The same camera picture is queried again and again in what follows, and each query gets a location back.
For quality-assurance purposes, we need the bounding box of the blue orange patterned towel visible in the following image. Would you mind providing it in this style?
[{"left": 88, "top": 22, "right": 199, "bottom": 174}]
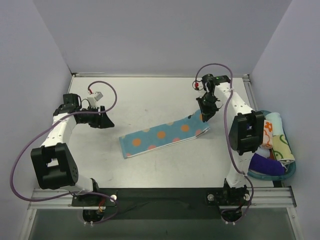
[{"left": 119, "top": 110, "right": 210, "bottom": 159}]

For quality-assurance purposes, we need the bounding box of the orange flower pattern towel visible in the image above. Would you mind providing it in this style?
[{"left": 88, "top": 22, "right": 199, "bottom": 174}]
[{"left": 260, "top": 120, "right": 273, "bottom": 149}]

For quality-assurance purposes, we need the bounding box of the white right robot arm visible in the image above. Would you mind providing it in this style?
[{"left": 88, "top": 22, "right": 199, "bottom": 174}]
[{"left": 196, "top": 74, "right": 265, "bottom": 205}]

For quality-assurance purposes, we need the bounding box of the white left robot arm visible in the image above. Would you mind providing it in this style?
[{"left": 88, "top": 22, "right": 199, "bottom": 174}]
[{"left": 30, "top": 92, "right": 115, "bottom": 206}]

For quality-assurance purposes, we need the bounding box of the mint white rolled towel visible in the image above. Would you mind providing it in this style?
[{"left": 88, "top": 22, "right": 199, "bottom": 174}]
[{"left": 265, "top": 112, "right": 284, "bottom": 136}]

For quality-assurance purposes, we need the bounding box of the purple rolled towel front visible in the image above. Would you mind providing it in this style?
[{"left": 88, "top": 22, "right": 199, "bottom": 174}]
[{"left": 249, "top": 153, "right": 286, "bottom": 176}]

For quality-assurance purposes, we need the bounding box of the cream green rolled towel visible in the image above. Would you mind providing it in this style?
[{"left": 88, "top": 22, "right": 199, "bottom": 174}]
[{"left": 272, "top": 134, "right": 296, "bottom": 165}]

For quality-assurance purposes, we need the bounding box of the teal plastic basket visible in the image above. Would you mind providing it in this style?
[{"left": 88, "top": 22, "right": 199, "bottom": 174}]
[{"left": 248, "top": 110, "right": 296, "bottom": 181}]

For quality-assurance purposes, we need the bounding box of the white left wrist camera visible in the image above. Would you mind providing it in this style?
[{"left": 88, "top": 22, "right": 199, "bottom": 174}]
[{"left": 87, "top": 91, "right": 103, "bottom": 105}]

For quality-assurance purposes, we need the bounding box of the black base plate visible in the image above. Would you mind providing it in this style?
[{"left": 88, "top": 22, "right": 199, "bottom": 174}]
[{"left": 72, "top": 187, "right": 248, "bottom": 221}]

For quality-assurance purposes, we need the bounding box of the aluminium front rail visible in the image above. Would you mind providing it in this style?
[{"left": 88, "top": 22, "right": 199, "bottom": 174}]
[{"left": 28, "top": 187, "right": 297, "bottom": 210}]

